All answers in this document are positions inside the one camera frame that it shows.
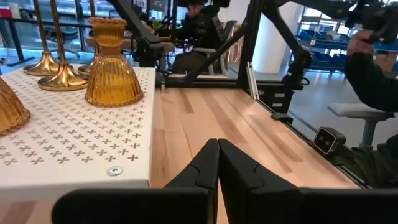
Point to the black aluminium table frame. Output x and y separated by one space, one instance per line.
248 37

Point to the black table edge clip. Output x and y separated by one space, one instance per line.
281 117

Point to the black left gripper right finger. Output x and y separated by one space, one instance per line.
295 207

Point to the white perforated metal shelf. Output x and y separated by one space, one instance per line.
77 130

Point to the silver aluminium frame bracket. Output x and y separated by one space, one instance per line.
252 81

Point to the person's hand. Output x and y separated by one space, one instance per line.
359 43

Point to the white building column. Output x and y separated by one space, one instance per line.
267 46

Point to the person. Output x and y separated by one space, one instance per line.
370 81
202 28

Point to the black table-level camera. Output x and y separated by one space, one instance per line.
328 140

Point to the short brass candlestick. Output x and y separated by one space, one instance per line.
63 81

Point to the silver shelf screw washer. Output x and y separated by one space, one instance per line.
115 170

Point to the tall brass candlestick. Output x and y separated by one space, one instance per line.
45 67
83 70

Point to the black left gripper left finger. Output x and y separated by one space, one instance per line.
140 205

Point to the black control box white labels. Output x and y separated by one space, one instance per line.
267 99

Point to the amber ribbed glass candle holder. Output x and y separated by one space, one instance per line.
11 115
113 77

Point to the blue bin cart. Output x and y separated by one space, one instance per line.
323 57

